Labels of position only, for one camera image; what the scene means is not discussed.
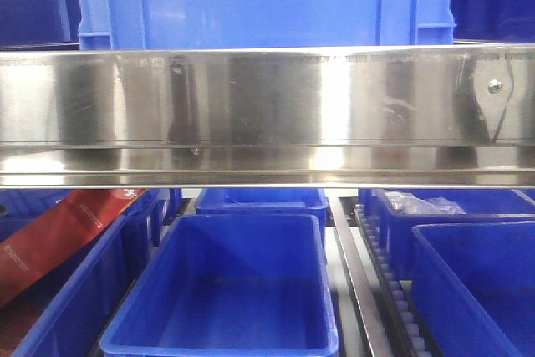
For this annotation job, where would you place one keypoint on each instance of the blue bin centre rear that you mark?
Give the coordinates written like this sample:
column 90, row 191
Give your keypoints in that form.
column 310, row 201

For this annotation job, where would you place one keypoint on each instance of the blue bin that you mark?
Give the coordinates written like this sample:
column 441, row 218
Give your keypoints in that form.
column 310, row 201
column 63, row 313
column 395, row 228
column 230, row 285
column 473, row 286

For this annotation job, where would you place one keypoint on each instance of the blue bin centre front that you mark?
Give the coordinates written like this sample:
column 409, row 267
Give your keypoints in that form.
column 230, row 285

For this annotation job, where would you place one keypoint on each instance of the blue bin right rear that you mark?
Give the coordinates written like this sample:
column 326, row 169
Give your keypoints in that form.
column 395, row 228

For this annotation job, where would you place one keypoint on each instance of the stainless steel shelf beam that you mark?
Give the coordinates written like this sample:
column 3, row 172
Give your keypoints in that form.
column 415, row 116

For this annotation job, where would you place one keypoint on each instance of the large blue crate upper shelf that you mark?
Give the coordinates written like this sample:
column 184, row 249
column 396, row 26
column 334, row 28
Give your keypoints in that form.
column 199, row 24

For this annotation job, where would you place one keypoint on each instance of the shelf screw bolt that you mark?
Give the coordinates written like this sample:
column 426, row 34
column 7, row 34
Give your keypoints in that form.
column 494, row 86

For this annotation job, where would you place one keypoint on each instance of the blue bin right front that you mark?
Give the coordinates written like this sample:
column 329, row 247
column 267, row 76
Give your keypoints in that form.
column 473, row 286

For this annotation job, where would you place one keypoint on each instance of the blue bin left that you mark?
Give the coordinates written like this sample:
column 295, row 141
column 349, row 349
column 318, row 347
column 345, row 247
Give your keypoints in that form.
column 63, row 313

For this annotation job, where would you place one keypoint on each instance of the clear plastic bag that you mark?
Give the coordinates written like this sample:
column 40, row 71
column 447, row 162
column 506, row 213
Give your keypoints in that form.
column 408, row 203

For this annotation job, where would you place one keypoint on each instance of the red cardboard package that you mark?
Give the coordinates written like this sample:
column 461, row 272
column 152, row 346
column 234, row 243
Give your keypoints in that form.
column 50, row 239

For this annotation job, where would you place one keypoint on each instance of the steel shelf divider rail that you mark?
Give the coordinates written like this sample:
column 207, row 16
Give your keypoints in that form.
column 372, row 332

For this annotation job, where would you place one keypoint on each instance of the roller track rail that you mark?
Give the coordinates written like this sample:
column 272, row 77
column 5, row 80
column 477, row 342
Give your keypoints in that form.
column 401, row 320

